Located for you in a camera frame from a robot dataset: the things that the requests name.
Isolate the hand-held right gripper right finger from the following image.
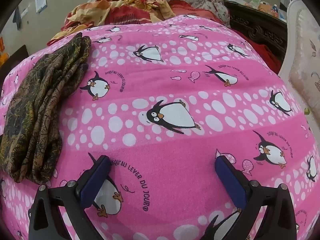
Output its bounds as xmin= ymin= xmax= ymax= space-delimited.
xmin=214 ymin=155 xmax=298 ymax=240

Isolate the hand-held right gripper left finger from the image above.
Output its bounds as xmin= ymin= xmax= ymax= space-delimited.
xmin=28 ymin=155 xmax=112 ymax=240

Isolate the brown patterned cloth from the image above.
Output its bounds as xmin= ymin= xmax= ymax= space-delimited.
xmin=0 ymin=32 xmax=92 ymax=185

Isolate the pink penguin print blanket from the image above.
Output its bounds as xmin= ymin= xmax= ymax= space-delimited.
xmin=0 ymin=14 xmax=320 ymax=240

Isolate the red cloth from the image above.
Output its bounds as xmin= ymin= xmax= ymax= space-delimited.
xmin=235 ymin=30 xmax=283 ymax=75

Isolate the dark wooden cabinet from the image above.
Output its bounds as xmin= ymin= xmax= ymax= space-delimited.
xmin=0 ymin=44 xmax=29 ymax=68

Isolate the cream upholstered sofa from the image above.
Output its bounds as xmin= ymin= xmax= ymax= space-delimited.
xmin=277 ymin=0 xmax=320 ymax=140

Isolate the dark carved wooden headboard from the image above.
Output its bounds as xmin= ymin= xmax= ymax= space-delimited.
xmin=224 ymin=0 xmax=288 ymax=55

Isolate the orange paper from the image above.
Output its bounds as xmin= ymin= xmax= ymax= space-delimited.
xmin=0 ymin=37 xmax=7 ymax=67

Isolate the red yellow floral blanket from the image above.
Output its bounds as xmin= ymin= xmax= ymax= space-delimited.
xmin=47 ymin=0 xmax=177 ymax=47

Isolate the colourful clutter on headboard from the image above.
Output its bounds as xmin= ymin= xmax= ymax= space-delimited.
xmin=244 ymin=0 xmax=287 ymax=20

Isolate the dark hanging cloth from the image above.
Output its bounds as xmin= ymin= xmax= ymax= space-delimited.
xmin=13 ymin=7 xmax=22 ymax=30

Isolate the wall calendar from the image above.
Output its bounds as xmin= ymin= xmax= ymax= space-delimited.
xmin=34 ymin=0 xmax=48 ymax=14

